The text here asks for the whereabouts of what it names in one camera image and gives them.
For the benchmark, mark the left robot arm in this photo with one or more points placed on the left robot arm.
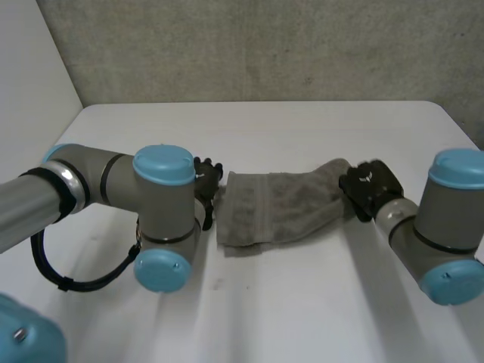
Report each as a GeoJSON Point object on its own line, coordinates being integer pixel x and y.
{"type": "Point", "coordinates": [113, 177]}

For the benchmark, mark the grey towel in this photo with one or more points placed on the grey towel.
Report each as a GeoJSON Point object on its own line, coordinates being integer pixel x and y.
{"type": "Point", "coordinates": [280, 208]}

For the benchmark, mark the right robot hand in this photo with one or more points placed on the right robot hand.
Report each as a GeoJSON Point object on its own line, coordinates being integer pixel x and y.
{"type": "Point", "coordinates": [368, 185]}

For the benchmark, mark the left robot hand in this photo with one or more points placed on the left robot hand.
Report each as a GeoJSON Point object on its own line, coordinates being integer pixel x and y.
{"type": "Point", "coordinates": [207, 181]}

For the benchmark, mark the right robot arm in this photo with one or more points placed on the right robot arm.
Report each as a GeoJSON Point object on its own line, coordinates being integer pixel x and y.
{"type": "Point", "coordinates": [450, 211]}

